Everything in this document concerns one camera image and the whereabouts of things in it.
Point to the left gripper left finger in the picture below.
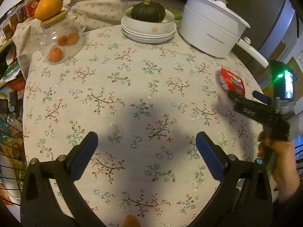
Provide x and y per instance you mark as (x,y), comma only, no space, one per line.
(39,206)

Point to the black wire rack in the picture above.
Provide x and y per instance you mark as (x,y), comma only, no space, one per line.
(13,158)

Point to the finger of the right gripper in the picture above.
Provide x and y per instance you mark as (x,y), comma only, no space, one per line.
(261,97)
(249,108)

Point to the dark green squash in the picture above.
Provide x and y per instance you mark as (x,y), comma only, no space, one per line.
(148,11)

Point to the large orange on jar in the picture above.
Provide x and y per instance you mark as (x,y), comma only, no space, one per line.
(47,9)

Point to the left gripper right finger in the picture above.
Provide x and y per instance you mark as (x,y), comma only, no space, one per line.
(243,197)

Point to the red snack packet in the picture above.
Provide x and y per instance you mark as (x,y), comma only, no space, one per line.
(230,81)

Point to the white electric cooking pot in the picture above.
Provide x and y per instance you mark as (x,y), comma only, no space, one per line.
(213,28)

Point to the grey refrigerator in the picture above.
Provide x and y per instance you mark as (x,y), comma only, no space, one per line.
(272,22)

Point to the white flower bowl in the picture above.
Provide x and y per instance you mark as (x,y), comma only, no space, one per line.
(167,26)

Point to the small orange in jar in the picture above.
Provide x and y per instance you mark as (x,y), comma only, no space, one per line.
(55,55)

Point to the glass jar with wooden lid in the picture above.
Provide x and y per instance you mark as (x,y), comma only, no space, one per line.
(60,31)

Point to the person right hand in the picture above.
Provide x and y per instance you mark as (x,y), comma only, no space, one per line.
(284,173)

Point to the floral tablecloth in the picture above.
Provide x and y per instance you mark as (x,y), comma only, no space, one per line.
(146,103)

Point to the red label jar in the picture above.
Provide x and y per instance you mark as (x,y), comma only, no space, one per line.
(31,6)

